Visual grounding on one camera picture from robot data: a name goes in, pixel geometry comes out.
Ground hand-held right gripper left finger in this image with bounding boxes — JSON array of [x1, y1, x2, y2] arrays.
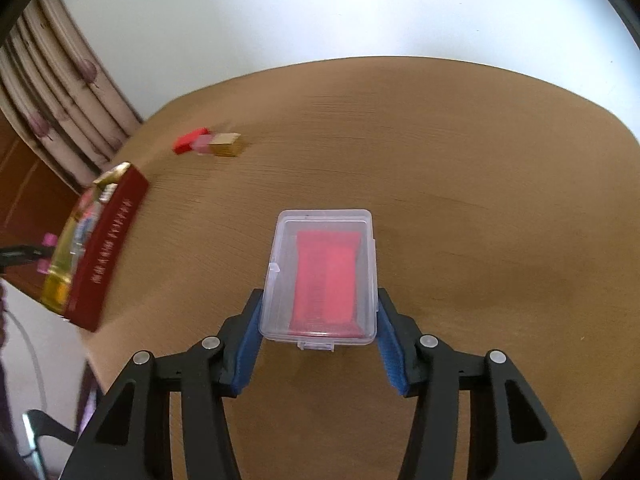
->
[[59, 288, 266, 480]]

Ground small gold box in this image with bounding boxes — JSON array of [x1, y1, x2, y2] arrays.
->
[[207, 132, 242, 158]]

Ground small red box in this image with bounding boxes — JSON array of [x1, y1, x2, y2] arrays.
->
[[172, 127, 210, 156]]

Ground beige patterned curtain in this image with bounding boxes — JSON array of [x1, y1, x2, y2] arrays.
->
[[0, 0, 146, 196]]

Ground red box with gold lining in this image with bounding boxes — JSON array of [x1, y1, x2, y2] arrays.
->
[[40, 161, 150, 333]]

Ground clear plastic case pink contents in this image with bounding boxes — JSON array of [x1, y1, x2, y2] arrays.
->
[[258, 208, 379, 352]]

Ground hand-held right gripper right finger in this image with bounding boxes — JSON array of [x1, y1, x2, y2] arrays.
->
[[375, 287, 583, 480]]

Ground brown wooden door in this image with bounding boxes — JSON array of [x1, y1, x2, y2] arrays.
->
[[0, 110, 81, 251]]

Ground grey cable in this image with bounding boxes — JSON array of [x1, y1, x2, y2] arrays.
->
[[0, 310, 48, 411]]

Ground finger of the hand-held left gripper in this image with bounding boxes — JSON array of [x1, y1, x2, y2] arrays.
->
[[0, 244, 46, 268]]

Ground dark metal frame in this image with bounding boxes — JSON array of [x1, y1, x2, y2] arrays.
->
[[22, 409, 76, 480]]

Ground small pink block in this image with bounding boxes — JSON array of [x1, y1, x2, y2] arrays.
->
[[37, 232, 58, 275]]

